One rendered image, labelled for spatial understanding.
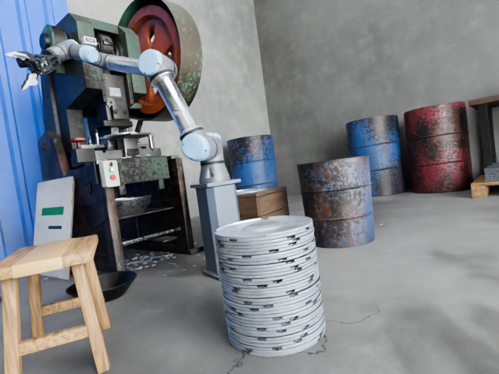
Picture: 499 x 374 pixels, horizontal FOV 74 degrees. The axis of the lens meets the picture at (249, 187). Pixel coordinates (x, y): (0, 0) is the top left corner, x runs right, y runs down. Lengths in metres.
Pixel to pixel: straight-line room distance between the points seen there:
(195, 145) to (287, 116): 3.89
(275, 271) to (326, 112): 4.18
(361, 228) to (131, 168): 1.33
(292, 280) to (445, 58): 3.90
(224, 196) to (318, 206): 0.57
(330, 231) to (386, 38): 3.30
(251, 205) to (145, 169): 0.68
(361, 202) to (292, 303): 1.07
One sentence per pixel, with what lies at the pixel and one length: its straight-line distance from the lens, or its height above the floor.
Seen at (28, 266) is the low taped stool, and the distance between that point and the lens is 1.01.
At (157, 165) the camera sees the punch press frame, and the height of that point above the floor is 0.58.
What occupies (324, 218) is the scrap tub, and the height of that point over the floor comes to 0.17.
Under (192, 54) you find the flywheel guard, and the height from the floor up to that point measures 1.26.
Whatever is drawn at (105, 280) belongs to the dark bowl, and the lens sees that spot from 1.84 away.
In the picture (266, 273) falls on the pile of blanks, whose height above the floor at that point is 0.22.
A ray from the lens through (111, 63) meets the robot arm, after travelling 1.90.
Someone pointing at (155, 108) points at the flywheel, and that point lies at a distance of 2.49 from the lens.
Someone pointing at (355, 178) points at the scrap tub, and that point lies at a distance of 1.86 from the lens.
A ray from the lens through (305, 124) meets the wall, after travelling 5.08.
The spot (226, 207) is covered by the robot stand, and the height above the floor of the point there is 0.33.
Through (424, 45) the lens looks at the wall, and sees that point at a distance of 4.62.
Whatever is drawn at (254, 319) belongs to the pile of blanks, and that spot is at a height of 0.10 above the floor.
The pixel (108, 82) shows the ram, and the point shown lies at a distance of 2.27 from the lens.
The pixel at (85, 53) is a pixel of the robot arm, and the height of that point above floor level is 1.13.
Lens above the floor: 0.49
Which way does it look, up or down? 3 degrees down
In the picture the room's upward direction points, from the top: 8 degrees counter-clockwise
